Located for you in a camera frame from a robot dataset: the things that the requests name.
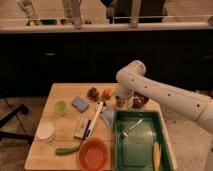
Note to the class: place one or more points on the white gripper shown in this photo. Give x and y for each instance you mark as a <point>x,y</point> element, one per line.
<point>123,93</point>

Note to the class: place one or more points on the blue sponge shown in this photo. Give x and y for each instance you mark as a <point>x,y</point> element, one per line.
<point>80,104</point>

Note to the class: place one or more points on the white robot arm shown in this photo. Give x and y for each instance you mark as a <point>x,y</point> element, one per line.
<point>194,106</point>

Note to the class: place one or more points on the small metal cup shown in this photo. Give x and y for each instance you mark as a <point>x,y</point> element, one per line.
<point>120,102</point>

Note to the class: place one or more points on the green plastic cup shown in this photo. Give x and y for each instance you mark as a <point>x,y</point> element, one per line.
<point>60,108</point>

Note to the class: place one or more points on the orange fruit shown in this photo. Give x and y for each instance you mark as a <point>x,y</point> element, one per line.
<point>106,94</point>

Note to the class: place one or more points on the dark red bowl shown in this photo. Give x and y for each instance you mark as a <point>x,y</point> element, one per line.
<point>139,100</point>

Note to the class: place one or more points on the light blue cloth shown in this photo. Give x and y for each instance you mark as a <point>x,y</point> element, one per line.
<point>108,115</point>

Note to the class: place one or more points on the brown pine cone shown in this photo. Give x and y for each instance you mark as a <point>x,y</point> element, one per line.
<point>93,94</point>

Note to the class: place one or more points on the green plastic tray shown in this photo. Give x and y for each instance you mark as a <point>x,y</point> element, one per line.
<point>135,152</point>

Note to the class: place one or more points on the metal spoon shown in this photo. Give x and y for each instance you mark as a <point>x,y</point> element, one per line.
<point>125,132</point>

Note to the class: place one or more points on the black marker pen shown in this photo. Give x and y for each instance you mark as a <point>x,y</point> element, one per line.
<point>86,130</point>

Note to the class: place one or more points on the beige eraser block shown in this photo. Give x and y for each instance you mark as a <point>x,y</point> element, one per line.
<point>81,128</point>

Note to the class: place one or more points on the yellow corn cob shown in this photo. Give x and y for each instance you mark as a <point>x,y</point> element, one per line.
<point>156,156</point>

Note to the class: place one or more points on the orange plastic bowl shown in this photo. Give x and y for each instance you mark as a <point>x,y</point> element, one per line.
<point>92,155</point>

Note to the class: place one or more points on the green cucumber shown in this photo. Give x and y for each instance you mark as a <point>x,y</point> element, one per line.
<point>65,151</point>

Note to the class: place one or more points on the black chair base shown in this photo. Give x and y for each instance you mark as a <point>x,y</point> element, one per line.
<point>11,126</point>

